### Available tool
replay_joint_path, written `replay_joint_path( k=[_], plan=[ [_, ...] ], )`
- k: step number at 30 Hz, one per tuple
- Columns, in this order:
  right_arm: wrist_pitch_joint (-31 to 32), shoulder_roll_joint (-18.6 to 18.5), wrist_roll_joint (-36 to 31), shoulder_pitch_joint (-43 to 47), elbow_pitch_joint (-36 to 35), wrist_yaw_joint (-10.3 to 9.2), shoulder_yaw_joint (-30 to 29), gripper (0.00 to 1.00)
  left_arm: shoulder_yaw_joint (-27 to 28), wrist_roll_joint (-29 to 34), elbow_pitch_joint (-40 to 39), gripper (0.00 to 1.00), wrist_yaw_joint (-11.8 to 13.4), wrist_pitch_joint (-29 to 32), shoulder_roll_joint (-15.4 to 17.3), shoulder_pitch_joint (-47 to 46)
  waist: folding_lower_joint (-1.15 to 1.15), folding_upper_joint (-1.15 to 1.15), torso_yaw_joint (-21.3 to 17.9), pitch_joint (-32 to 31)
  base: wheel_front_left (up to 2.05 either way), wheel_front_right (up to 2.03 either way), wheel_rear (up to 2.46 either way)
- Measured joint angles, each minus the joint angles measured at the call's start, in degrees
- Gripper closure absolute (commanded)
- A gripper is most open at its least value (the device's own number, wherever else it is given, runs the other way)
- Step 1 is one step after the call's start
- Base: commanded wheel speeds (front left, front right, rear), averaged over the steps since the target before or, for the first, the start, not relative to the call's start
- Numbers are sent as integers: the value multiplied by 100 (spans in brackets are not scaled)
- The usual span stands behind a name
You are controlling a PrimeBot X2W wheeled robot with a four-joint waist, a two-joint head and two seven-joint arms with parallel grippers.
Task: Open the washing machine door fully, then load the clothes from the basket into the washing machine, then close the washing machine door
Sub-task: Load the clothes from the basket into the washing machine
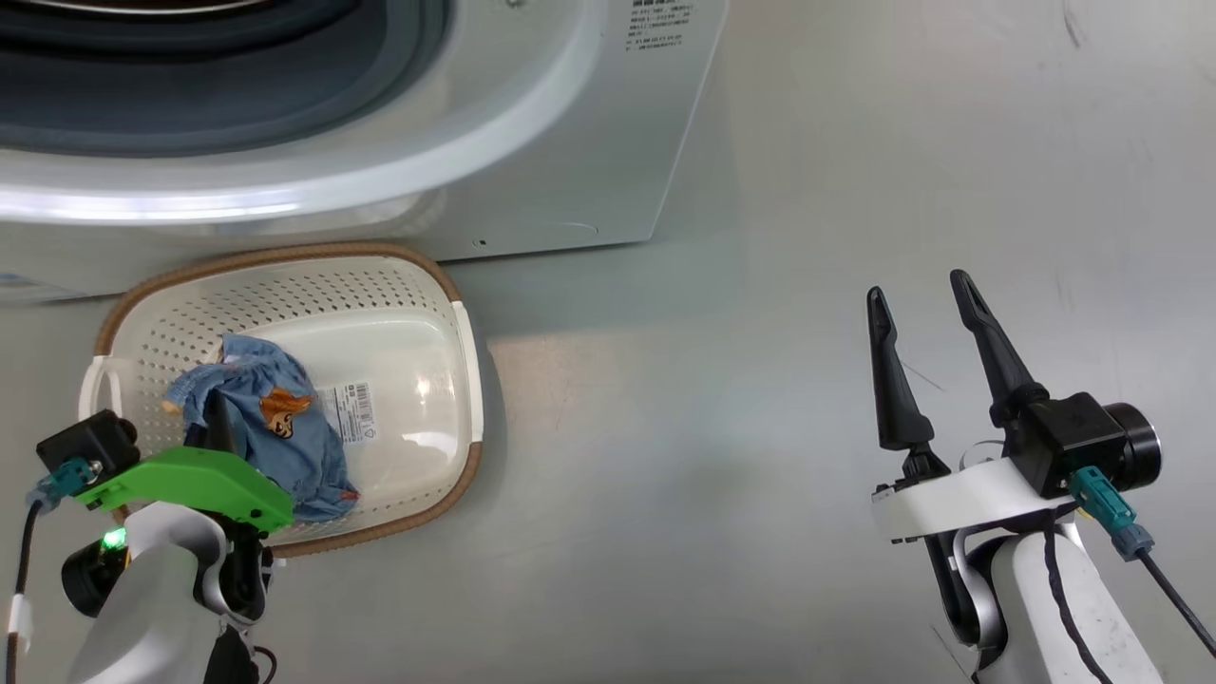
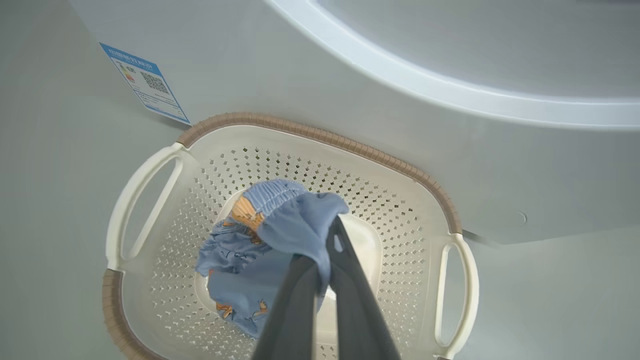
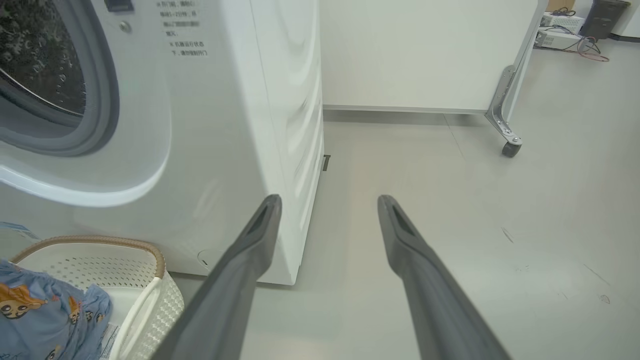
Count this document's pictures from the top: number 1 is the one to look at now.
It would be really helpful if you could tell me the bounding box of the teal right camera connector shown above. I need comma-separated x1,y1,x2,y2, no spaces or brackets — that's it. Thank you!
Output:
1068,465,1156,562

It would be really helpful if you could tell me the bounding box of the black right camera cable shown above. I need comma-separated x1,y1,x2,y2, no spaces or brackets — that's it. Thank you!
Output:
1134,550,1216,662

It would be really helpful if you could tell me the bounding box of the white front-load washing machine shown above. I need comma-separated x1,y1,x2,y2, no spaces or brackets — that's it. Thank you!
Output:
0,0,731,307

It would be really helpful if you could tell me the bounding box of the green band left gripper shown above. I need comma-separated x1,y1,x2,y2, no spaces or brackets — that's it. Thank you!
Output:
74,389,296,535

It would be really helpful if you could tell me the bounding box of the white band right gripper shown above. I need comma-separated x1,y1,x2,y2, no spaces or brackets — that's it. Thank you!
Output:
865,269,1085,545

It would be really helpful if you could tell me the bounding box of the black camera cable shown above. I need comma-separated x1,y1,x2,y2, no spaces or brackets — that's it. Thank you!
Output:
1134,550,1216,662
4,498,45,684

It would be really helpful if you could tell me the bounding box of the teal camera connector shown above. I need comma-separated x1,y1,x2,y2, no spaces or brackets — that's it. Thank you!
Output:
27,457,105,515
1068,465,1156,562

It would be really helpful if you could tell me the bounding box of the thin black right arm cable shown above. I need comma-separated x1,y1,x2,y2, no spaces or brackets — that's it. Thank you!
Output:
1041,526,1113,684

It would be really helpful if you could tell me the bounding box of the black left camera cable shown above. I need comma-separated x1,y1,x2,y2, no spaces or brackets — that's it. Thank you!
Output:
4,498,45,684

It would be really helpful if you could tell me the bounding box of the blue cartoon print garment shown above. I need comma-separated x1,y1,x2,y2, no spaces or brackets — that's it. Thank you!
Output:
162,333,363,524

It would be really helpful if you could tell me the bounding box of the white perforated basket brown rim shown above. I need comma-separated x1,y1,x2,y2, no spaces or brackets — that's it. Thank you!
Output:
78,241,486,560

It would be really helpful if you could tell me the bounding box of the basket barcode sticker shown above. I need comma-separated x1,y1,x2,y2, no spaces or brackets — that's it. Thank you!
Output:
317,381,377,446

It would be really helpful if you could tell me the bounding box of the teal left camera connector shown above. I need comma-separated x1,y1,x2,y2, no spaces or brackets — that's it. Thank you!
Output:
27,457,105,515

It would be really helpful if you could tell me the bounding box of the grey rubber door gasket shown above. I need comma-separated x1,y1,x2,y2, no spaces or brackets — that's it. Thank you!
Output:
0,0,453,159

